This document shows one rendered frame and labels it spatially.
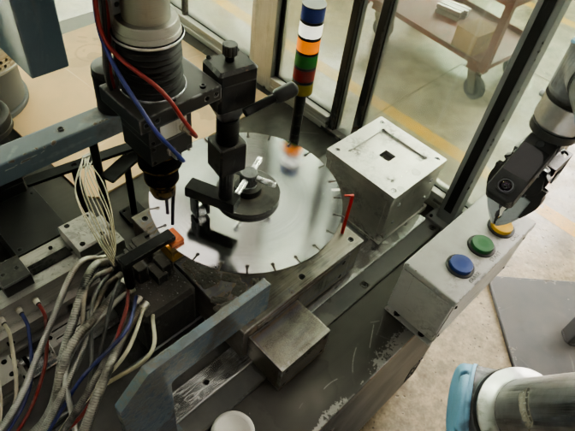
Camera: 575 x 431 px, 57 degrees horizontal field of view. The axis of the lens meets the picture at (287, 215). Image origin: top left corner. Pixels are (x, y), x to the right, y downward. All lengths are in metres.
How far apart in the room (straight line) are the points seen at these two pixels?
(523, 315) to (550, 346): 0.14
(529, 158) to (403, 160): 0.35
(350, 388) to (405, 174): 0.43
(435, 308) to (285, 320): 0.26
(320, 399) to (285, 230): 0.29
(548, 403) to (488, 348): 1.43
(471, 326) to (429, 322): 1.06
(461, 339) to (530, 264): 0.51
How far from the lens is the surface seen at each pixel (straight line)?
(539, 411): 0.64
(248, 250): 0.84
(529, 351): 2.08
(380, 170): 1.09
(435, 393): 1.88
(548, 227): 2.55
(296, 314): 0.94
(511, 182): 0.83
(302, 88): 1.10
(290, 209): 0.90
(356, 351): 1.01
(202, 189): 0.84
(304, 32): 1.04
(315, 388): 0.96
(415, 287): 0.97
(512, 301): 2.18
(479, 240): 1.02
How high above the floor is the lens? 1.61
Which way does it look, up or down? 48 degrees down
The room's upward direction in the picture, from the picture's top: 9 degrees clockwise
